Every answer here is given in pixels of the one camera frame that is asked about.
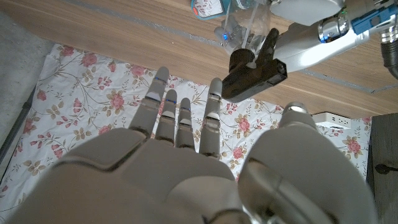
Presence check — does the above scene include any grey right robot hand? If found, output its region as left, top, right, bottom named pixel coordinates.
left=6, top=66, right=379, bottom=224

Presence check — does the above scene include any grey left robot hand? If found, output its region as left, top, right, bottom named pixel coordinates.
left=214, top=0, right=371, bottom=75

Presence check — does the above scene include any clear plastic bottle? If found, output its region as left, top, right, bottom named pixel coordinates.
left=214, top=0, right=272, bottom=60

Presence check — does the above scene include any teal toy phone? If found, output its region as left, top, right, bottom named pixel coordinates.
left=190, top=0, right=233, bottom=21

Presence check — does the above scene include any white power strip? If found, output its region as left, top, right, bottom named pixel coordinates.
left=312, top=111, right=352, bottom=131

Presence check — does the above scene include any floral backdrop cloth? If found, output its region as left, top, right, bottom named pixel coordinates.
left=0, top=43, right=373, bottom=220

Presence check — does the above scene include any black backdrop stand pole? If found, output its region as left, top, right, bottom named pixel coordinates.
left=0, top=86, right=35, bottom=164

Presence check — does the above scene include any grey tape table outline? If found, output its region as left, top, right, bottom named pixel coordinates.
left=62, top=0, right=398, bottom=95

